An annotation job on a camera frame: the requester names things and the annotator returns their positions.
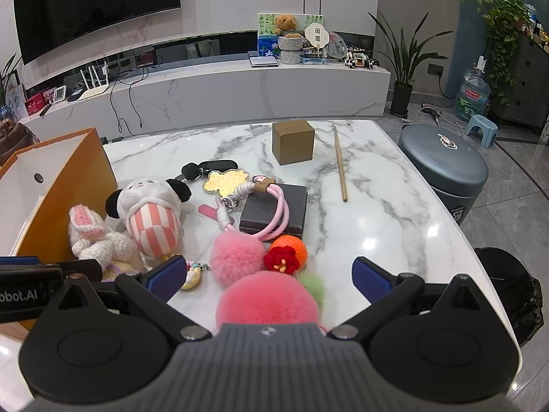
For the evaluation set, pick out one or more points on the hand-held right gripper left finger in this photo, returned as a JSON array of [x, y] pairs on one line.
[[165, 277]]

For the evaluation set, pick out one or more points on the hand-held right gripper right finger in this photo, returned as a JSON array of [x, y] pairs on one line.
[[371, 277]]

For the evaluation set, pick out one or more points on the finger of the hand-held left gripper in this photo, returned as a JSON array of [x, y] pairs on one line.
[[81, 268], [19, 261]]

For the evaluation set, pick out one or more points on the white crocheted bunny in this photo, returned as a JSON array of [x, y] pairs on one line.
[[111, 244]]

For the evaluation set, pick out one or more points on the panda plush striped outfit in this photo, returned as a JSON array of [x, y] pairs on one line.
[[150, 223]]

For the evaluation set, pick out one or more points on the small pink fur pompom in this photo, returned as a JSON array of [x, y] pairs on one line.
[[238, 259]]

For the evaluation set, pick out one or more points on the crocheted orange with red flower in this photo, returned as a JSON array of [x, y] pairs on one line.
[[296, 249]]

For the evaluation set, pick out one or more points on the orange storage box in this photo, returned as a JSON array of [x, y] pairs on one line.
[[64, 167]]

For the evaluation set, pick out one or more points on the large pink fur pompom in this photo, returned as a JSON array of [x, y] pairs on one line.
[[266, 300]]

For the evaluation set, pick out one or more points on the dark grey box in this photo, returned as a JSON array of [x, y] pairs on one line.
[[283, 208]]

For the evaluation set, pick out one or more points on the gold flower-shaped charm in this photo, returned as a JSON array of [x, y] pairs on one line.
[[225, 182]]

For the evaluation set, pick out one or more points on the black oval case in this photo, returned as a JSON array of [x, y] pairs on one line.
[[218, 166]]

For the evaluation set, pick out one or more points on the brown cardboard box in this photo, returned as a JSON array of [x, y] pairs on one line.
[[294, 146]]

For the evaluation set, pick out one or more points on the white marble desktop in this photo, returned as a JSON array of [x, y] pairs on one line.
[[386, 223]]

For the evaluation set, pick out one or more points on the small green fur pompom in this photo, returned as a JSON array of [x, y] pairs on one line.
[[312, 287]]

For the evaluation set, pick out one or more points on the wooden stick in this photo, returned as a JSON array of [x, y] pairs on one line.
[[340, 163]]

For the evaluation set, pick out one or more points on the grey round stool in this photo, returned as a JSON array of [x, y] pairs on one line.
[[441, 167]]

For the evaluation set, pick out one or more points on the black trash bag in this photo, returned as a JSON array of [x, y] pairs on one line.
[[514, 300]]

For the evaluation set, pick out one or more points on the black remote control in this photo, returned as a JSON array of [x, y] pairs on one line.
[[45, 110]]

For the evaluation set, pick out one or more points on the red box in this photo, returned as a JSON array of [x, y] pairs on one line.
[[34, 105]]

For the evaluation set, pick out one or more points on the small white display clock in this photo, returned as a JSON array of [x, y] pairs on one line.
[[60, 93]]

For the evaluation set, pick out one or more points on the black flat device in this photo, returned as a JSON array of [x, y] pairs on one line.
[[75, 94]]

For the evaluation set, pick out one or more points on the white router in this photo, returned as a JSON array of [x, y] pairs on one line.
[[96, 92]]

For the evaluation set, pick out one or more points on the leafy plant in glass vase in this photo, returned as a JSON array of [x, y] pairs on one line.
[[6, 81]]

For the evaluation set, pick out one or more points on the potted plant long leaves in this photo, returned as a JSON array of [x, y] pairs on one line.
[[403, 94]]

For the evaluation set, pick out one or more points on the blue plastic stool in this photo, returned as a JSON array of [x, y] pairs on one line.
[[482, 126]]

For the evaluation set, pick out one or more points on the marble tv cabinet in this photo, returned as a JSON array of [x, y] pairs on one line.
[[257, 90]]

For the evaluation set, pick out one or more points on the clear water jug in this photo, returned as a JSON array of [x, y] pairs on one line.
[[472, 94]]

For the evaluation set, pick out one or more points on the black white toy cars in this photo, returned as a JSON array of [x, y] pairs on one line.
[[360, 61]]

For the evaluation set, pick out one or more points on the decorated plate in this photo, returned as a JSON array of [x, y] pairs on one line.
[[336, 45]]

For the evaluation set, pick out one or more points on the grey closed laptop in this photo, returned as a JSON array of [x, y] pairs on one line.
[[262, 61]]

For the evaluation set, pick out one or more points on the white round hand fan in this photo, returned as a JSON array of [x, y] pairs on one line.
[[315, 34]]

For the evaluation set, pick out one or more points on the grey drawer cabinet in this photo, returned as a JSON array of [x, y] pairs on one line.
[[527, 77]]

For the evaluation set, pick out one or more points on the flower painting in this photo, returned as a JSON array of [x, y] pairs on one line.
[[266, 34]]

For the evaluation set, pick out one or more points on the black television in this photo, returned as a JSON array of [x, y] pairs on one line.
[[94, 4]]

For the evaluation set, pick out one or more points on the brown teddy bear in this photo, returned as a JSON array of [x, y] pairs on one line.
[[286, 25]]

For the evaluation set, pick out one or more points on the trailing green vine plant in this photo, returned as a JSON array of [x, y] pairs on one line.
[[506, 21]]

